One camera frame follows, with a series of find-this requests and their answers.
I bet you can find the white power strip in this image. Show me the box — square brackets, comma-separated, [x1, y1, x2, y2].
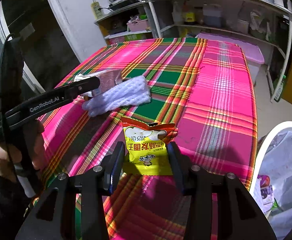
[91, 2, 104, 20]

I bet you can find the small white foam fruit net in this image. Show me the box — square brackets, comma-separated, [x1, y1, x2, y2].
[82, 75, 151, 117]

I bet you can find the white round trash bin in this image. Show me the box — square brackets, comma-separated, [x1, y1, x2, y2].
[249, 121, 292, 239]

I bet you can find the white medicine box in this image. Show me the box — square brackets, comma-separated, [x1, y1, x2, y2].
[74, 69, 123, 98]

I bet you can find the yellow snack packet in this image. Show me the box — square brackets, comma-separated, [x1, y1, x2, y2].
[121, 117, 178, 176]

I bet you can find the white plastic trash bag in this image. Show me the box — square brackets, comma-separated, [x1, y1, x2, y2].
[253, 131, 292, 239]

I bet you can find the pink lid storage box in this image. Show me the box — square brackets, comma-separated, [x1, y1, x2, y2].
[196, 33, 265, 84]

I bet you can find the black induction cooker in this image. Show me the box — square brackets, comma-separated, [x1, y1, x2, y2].
[108, 0, 139, 11]

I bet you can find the purple white milk carton box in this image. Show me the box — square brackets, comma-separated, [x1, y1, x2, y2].
[257, 175, 275, 213]

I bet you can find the white metal shelf unit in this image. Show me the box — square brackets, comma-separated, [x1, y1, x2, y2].
[96, 0, 292, 99]

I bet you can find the pink plaid tablecloth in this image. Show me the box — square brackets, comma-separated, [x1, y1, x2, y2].
[39, 38, 258, 239]

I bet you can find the left hand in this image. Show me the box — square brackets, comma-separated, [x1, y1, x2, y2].
[0, 120, 45, 183]

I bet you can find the pink plastic basket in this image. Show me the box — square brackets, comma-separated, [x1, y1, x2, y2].
[127, 19, 149, 32]

